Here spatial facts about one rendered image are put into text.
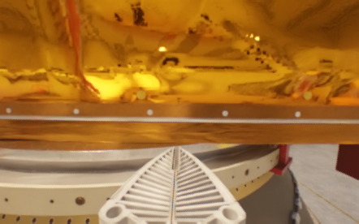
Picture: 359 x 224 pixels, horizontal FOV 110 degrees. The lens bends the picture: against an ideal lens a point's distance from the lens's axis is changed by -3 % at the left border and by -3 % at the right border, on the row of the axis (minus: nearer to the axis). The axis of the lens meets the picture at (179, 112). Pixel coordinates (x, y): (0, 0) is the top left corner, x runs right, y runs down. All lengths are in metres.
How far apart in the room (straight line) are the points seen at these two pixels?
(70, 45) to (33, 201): 0.27
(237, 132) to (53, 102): 0.39
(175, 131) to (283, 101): 0.23
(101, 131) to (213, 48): 0.27
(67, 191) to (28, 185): 0.06
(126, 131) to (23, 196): 0.18
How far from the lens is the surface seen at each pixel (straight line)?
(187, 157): 0.16
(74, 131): 0.36
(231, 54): 0.27
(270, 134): 0.34
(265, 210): 0.49
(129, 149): 0.27
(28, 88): 0.41
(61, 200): 0.30
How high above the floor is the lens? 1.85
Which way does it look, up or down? 5 degrees down
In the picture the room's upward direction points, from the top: 1 degrees clockwise
